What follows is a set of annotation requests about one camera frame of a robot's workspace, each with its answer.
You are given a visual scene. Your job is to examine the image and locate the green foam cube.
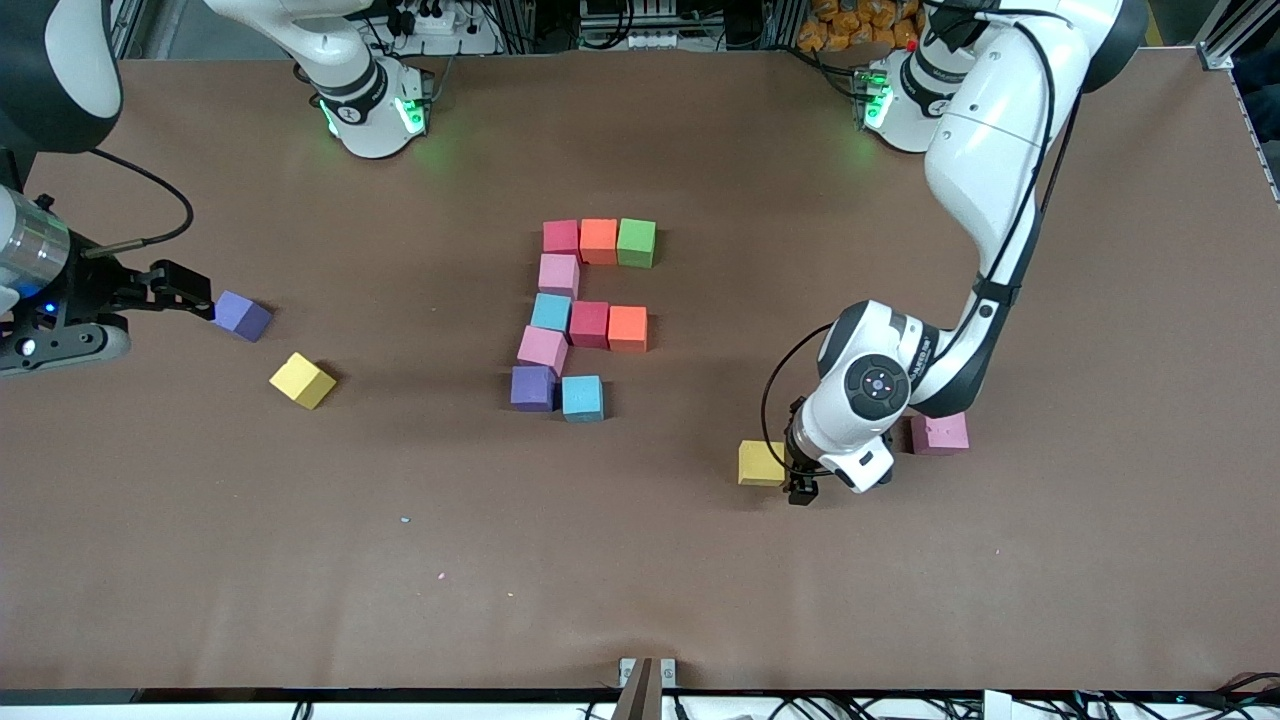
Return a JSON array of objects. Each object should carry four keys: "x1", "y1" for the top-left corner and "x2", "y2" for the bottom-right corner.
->
[{"x1": 617, "y1": 219, "x2": 658, "y2": 269}]

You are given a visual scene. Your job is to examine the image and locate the brown paper table cover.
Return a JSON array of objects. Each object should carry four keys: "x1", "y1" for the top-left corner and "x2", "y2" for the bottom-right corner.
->
[{"x1": 0, "y1": 48, "x2": 1280, "y2": 693}]

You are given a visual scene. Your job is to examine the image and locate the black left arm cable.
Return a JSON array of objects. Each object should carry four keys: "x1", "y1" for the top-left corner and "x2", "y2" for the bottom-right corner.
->
[{"x1": 760, "y1": 0, "x2": 1086, "y2": 476}]

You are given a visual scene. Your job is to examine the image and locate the blue foam cube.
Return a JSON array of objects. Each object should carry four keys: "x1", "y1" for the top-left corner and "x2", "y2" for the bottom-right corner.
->
[
  {"x1": 530, "y1": 292, "x2": 573, "y2": 336},
  {"x1": 561, "y1": 375, "x2": 605, "y2": 423}
]

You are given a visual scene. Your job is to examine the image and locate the orange snack bag pile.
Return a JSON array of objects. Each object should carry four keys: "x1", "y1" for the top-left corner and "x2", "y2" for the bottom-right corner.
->
[{"x1": 798, "y1": 0, "x2": 926, "y2": 53}]

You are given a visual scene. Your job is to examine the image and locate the metal bracket with wooden post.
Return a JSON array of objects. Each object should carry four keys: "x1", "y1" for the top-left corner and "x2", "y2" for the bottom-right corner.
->
[{"x1": 618, "y1": 656, "x2": 678, "y2": 720}]

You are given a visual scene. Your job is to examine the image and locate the aluminium frame rail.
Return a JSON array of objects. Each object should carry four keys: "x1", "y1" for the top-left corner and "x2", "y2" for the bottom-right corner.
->
[{"x1": 1200, "y1": 0, "x2": 1280, "y2": 73}]

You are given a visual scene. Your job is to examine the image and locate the purple foam cube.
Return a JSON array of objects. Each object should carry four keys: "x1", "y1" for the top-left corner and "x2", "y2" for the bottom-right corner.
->
[
  {"x1": 510, "y1": 365, "x2": 557, "y2": 413},
  {"x1": 213, "y1": 290, "x2": 274, "y2": 344}
]

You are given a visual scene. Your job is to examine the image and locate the white power strip with plugs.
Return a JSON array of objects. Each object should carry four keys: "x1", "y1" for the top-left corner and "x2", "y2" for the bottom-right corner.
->
[{"x1": 395, "y1": 3, "x2": 471, "y2": 37}]

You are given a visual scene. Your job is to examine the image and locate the perforated metal edge rail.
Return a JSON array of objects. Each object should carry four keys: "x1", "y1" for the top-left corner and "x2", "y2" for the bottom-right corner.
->
[{"x1": 1228, "y1": 68, "x2": 1280, "y2": 206}]

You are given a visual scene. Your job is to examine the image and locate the long white socket strip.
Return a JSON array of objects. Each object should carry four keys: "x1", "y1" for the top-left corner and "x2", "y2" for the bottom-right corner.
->
[{"x1": 600, "y1": 28, "x2": 691, "y2": 50}]

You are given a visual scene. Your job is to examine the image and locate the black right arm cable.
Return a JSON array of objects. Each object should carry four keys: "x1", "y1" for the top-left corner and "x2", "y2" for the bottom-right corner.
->
[{"x1": 85, "y1": 147, "x2": 195, "y2": 259}]

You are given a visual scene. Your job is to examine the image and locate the yellow foam cube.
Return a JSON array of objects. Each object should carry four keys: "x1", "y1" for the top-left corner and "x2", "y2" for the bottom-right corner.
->
[
  {"x1": 268, "y1": 351, "x2": 338, "y2": 411},
  {"x1": 738, "y1": 440, "x2": 789, "y2": 488}
]

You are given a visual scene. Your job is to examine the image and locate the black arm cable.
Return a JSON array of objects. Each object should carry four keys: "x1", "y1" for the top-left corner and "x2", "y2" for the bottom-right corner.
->
[
  {"x1": 85, "y1": 147, "x2": 195, "y2": 259},
  {"x1": 760, "y1": 0, "x2": 1086, "y2": 476}
]

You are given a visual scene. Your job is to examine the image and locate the pink foam cube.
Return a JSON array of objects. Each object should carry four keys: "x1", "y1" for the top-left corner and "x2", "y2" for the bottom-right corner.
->
[
  {"x1": 539, "y1": 253, "x2": 582, "y2": 299},
  {"x1": 908, "y1": 411, "x2": 970, "y2": 457},
  {"x1": 517, "y1": 326, "x2": 570, "y2": 376}
]

